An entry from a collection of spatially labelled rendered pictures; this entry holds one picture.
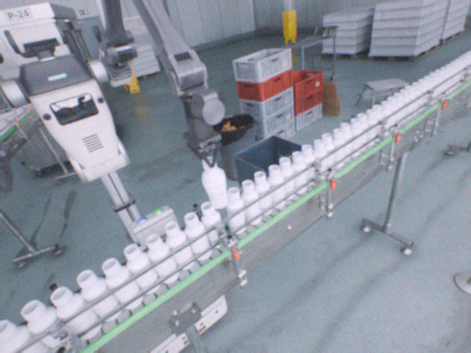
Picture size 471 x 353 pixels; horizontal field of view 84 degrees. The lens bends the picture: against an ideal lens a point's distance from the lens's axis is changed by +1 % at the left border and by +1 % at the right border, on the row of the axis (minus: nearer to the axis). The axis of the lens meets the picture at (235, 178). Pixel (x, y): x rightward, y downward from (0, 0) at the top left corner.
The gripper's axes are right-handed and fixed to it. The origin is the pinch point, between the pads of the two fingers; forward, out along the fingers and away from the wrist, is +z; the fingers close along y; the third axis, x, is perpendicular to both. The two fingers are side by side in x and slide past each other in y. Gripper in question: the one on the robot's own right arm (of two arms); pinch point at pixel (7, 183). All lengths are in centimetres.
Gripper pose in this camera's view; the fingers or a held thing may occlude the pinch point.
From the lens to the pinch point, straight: 80.2
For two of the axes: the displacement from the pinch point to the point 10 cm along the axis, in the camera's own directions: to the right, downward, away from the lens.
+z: 1.6, 8.2, 5.5
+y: 5.9, 3.7, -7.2
